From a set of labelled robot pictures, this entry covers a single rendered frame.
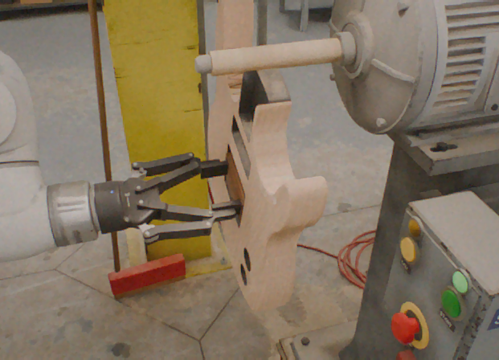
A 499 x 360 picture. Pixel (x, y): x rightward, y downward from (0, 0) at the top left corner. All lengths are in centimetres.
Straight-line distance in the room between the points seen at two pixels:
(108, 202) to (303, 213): 30
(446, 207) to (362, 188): 193
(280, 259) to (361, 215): 175
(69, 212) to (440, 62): 51
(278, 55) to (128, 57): 96
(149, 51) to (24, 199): 95
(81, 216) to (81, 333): 129
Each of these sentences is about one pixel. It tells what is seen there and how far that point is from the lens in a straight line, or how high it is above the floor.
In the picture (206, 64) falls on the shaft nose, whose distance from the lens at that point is 64.
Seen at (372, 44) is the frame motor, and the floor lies 127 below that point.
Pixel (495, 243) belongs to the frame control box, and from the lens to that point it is 61.
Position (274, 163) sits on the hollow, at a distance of 61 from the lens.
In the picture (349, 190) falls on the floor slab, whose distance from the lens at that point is 254.
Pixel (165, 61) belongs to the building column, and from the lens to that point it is 158.
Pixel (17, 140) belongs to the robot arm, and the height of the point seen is 117.
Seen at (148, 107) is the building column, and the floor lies 76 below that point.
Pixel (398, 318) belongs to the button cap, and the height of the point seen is 99.
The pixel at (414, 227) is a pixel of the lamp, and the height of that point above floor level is 111.
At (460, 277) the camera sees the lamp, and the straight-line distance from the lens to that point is 57.
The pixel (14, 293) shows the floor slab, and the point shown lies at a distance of 219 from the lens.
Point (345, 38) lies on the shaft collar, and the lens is 69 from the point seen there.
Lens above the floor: 150
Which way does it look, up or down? 36 degrees down
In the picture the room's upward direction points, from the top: straight up
